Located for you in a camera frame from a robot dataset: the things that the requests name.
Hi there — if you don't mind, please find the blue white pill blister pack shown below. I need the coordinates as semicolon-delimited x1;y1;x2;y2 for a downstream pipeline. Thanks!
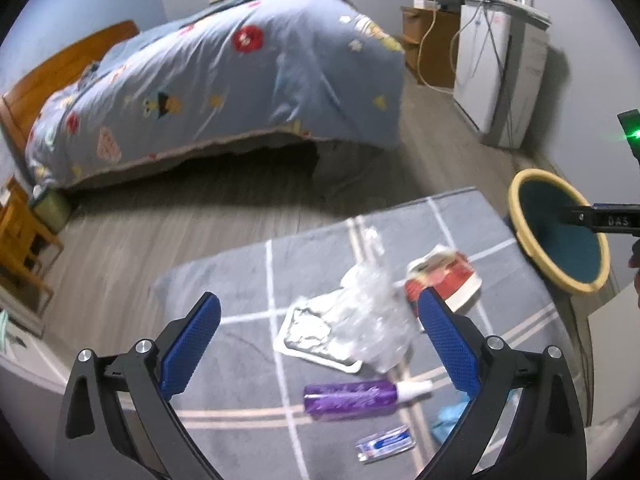
356;425;416;464

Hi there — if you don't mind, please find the person's right hand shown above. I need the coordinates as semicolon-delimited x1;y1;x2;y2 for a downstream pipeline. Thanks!
628;240;640;307

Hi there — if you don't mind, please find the wooden side cabinet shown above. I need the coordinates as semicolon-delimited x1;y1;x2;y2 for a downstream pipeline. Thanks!
400;6;460;90

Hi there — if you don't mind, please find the yellow and teal trash bin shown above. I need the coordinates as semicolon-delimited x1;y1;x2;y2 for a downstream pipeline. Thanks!
508;168;611;295

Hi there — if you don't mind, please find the small wooden chair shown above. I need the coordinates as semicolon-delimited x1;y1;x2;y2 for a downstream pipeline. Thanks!
1;177;64;307

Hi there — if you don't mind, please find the clear plastic bag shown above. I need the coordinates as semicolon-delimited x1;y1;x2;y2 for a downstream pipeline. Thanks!
333;226;420;374

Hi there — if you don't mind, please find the white air purifier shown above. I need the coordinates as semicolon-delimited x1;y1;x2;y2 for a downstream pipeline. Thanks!
454;2;551;150

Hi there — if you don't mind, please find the white wifi router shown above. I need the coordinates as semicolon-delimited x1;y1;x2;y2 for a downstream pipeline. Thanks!
466;0;551;24

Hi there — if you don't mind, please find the white cable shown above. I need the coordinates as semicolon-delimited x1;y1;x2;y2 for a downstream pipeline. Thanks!
414;0;497;94

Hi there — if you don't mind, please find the silver foil tray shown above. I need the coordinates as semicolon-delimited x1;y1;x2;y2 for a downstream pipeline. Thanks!
274;289;362;374

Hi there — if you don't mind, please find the blue patterned duvet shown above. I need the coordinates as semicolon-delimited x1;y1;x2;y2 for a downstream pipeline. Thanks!
24;0;404;188

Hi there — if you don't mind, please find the grey plaid cushion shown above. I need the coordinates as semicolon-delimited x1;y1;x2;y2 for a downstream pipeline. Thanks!
153;189;570;479

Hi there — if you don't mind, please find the purple spray bottle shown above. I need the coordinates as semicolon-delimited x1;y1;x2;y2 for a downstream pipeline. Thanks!
303;379;434;418

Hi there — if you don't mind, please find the wooden bed headboard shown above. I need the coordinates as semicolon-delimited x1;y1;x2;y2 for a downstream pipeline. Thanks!
1;20;140;158

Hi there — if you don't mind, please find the blue disposable glove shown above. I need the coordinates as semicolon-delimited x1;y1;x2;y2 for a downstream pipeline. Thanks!
430;393;470;444

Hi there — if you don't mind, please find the red snack wrapper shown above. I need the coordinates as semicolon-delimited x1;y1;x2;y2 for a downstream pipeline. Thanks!
404;244;482;314

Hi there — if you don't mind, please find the green small bin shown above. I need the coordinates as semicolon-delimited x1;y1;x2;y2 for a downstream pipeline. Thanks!
28;185;72;234

